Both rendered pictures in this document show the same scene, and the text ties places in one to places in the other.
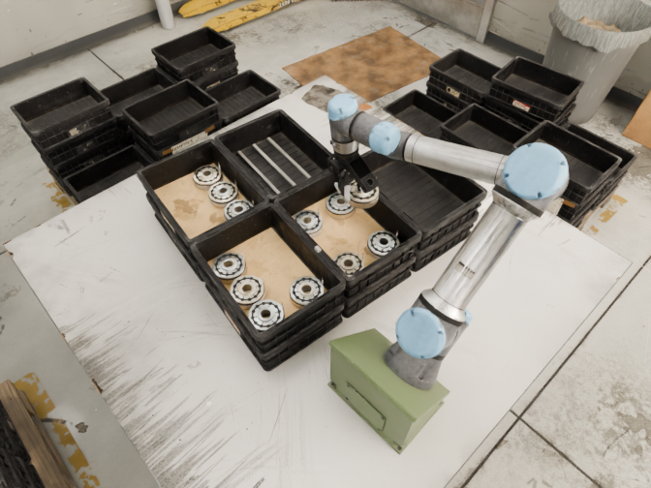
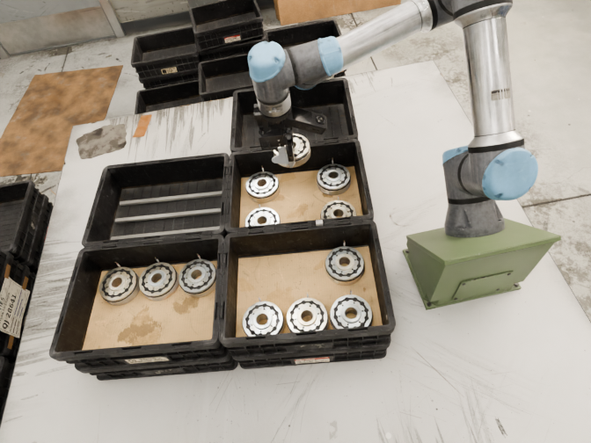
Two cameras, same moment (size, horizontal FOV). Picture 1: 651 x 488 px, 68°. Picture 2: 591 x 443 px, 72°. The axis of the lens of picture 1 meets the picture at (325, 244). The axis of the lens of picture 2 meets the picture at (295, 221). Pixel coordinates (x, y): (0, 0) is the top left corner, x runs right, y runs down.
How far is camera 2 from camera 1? 76 cm
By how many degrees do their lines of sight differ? 28
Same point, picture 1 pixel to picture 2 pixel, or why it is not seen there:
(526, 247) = (381, 103)
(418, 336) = (518, 175)
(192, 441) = not seen: outside the picture
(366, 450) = (506, 312)
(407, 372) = (492, 224)
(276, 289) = (320, 291)
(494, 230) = (499, 41)
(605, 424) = not seen: hidden behind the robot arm
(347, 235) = (299, 200)
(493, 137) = (237, 76)
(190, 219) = (161, 333)
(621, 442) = not seen: hidden behind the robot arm
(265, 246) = (259, 275)
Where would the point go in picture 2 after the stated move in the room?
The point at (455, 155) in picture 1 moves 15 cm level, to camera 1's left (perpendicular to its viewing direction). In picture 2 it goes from (378, 30) to (346, 65)
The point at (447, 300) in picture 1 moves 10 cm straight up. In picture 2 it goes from (508, 129) to (525, 91)
